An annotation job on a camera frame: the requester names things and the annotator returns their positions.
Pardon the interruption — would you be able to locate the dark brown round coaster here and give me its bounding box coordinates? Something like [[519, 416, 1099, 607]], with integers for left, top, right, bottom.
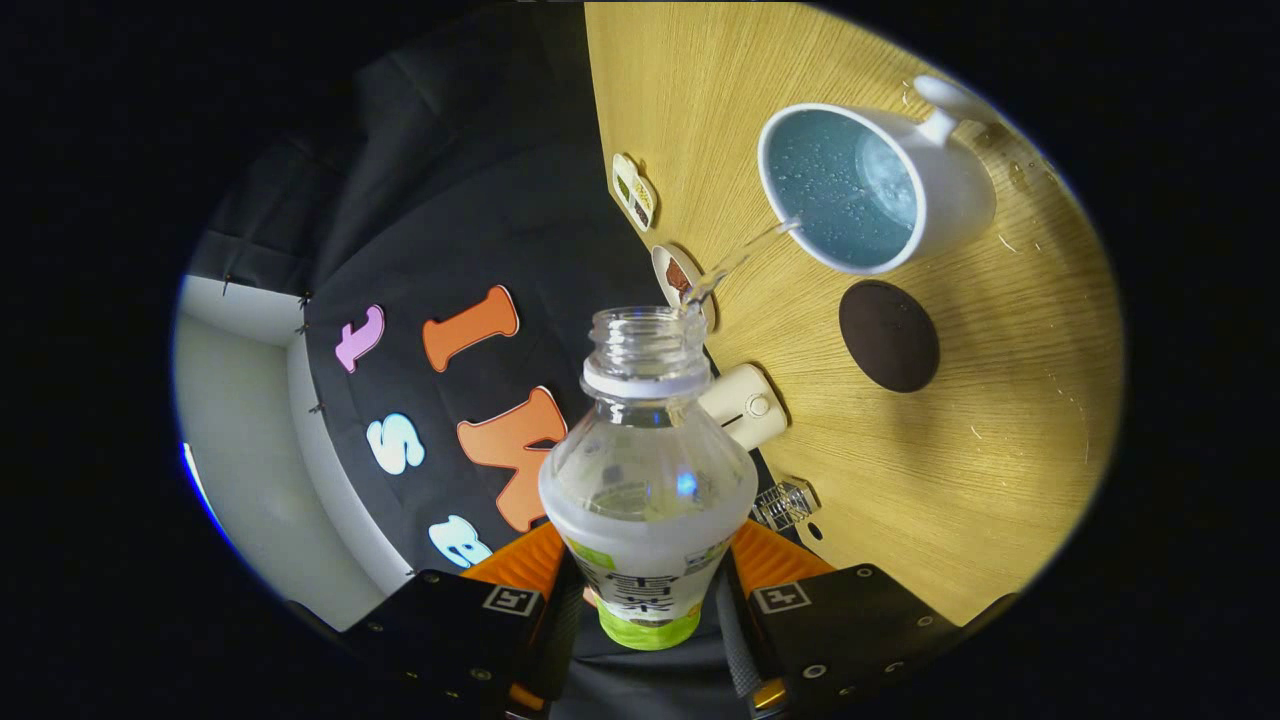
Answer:
[[838, 279, 941, 394]]

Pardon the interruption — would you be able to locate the white toaster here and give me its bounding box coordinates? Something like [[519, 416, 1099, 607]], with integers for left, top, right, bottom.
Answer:
[[697, 363, 789, 452]]

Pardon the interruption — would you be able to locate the black backdrop cloth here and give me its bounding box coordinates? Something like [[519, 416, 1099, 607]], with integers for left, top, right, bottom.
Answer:
[[185, 0, 761, 720]]

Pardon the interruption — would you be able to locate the clear plastic juice bottle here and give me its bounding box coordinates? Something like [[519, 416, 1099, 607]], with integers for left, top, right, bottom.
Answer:
[[538, 306, 759, 652]]

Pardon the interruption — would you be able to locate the wire mesh holder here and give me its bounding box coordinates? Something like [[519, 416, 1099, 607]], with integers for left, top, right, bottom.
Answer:
[[750, 478, 821, 532]]

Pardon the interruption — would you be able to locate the white cup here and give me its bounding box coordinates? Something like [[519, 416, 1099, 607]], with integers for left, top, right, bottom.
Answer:
[[757, 75, 1001, 276]]

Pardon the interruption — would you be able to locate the white divided dish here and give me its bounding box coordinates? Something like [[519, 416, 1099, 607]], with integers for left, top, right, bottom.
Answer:
[[611, 152, 658, 233]]

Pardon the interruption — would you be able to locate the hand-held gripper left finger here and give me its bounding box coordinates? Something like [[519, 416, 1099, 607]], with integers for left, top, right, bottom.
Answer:
[[345, 520, 586, 720]]

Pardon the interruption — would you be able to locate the wooden table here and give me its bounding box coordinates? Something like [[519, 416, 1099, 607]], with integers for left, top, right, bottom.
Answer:
[[585, 0, 1126, 629]]

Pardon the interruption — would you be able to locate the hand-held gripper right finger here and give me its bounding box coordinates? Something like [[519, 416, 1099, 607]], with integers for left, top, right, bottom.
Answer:
[[715, 518, 966, 719]]

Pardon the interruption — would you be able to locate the oval plate with brown food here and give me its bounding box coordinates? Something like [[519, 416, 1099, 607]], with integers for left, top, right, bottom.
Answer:
[[651, 244, 717, 331]]

